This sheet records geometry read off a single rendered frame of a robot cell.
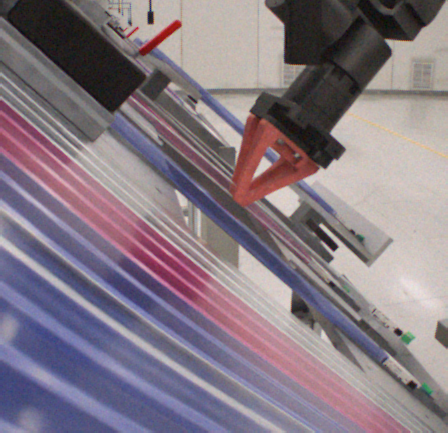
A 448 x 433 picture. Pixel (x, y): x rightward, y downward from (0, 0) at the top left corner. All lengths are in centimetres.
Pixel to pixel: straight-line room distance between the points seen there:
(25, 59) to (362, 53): 31
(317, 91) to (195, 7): 769
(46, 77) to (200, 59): 790
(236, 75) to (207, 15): 106
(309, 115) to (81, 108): 22
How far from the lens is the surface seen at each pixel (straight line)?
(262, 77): 839
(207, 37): 817
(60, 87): 28
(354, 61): 48
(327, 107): 47
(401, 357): 64
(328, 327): 45
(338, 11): 46
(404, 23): 50
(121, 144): 34
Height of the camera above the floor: 109
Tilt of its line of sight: 21 degrees down
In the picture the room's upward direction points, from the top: straight up
